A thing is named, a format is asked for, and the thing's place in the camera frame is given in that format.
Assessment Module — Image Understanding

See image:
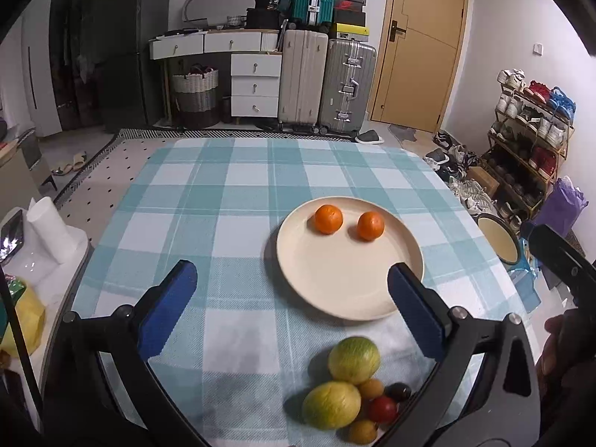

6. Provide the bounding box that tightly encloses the yellow-green round fruit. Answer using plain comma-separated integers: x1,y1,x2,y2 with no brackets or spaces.
302,381,362,431

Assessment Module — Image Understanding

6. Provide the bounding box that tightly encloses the yellow plastic bag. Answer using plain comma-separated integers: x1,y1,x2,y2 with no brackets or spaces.
0,284,46,358

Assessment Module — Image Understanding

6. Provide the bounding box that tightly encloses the green round fruit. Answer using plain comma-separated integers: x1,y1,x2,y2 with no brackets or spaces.
328,336,381,385

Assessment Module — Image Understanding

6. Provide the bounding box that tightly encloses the red cherry tomato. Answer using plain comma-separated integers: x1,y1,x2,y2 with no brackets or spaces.
368,396,399,424

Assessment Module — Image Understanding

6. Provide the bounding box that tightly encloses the orange mandarin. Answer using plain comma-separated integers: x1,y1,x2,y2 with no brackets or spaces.
314,204,344,235
356,211,386,242

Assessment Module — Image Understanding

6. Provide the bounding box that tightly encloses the white drawer dresser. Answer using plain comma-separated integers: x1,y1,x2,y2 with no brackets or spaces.
149,29,283,127

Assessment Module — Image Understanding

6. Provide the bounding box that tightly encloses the person's right hand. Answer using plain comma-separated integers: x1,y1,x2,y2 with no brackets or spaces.
535,312,573,385

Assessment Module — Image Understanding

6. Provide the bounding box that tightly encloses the blue plastic bag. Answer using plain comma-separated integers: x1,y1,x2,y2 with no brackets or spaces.
508,261,543,314

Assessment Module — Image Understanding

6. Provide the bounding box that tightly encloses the dark purple plum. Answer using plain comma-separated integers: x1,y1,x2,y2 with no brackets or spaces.
386,382,412,403

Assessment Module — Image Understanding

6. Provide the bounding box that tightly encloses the small yellow-brown fruit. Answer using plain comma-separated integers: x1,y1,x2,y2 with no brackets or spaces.
358,378,385,400
347,419,378,445

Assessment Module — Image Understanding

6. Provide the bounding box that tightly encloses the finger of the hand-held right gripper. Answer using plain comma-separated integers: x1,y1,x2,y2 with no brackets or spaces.
528,224,596,308

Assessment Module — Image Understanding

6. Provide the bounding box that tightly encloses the beige suitcase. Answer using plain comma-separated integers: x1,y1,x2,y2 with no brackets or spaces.
278,29,329,133

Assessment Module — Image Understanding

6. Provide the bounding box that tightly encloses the white oval frame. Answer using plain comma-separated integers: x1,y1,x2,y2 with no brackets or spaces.
181,0,257,31

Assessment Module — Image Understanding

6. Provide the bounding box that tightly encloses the black cable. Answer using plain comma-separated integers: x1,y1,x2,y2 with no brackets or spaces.
0,265,46,429

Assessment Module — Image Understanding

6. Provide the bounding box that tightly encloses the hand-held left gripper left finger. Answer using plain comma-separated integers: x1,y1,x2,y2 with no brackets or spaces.
63,260,210,447

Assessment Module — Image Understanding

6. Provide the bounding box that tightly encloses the grey floor cloth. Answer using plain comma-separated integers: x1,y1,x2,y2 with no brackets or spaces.
389,124,418,143

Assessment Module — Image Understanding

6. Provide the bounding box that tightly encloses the cream round plate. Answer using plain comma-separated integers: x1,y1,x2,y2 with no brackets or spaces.
276,198,425,322

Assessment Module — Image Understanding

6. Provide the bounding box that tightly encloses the pile of shoes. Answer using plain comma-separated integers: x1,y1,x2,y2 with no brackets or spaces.
424,130,500,216

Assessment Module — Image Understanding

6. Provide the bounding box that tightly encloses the pair of beige slippers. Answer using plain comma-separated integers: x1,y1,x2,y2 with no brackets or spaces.
52,151,88,177

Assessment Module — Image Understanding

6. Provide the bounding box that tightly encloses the white cabinet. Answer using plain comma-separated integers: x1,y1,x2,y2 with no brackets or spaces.
21,0,62,139

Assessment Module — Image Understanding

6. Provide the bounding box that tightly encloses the yellow shoe box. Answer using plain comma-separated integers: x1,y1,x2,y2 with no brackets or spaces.
334,23,370,41

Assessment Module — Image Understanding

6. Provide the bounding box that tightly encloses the green-rimmed round basin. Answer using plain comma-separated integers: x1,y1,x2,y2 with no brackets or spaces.
477,213,521,267

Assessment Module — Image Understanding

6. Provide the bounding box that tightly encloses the cardboard box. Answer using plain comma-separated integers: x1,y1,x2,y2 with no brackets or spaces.
467,166,500,196

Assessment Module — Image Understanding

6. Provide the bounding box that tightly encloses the woven laundry basket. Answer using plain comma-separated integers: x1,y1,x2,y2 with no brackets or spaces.
172,65,219,127

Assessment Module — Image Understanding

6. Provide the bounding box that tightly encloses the black storage bag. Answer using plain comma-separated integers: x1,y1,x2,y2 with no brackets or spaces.
246,0,286,30

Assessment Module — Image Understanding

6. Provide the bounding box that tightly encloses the wooden door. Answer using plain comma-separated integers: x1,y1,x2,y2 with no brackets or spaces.
368,0,469,134

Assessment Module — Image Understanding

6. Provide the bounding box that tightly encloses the white side table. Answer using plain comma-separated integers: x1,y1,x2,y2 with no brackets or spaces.
0,223,92,317

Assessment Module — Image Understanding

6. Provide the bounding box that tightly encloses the silver suitcase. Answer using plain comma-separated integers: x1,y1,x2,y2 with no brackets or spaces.
319,38,378,136

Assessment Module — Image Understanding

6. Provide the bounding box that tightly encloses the metal shoe rack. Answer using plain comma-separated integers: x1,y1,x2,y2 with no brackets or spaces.
482,70,576,224

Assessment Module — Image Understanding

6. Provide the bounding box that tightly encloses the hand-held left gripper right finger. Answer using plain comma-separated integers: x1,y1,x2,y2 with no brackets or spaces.
372,262,542,447

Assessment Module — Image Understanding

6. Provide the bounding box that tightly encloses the dark refrigerator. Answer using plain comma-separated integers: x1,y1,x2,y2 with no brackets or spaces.
49,0,173,133

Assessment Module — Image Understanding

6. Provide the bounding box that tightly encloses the row of racked shoes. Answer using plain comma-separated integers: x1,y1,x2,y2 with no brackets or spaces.
489,69,577,224

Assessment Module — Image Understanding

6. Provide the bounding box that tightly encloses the white paper towel roll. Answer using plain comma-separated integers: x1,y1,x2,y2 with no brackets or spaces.
25,197,78,264

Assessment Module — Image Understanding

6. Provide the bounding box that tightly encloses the teal checked tablecloth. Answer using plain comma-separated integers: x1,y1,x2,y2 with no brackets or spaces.
44,137,536,447

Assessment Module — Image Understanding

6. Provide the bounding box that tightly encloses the purple plastic bag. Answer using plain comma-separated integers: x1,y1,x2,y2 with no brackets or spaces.
533,177,588,239

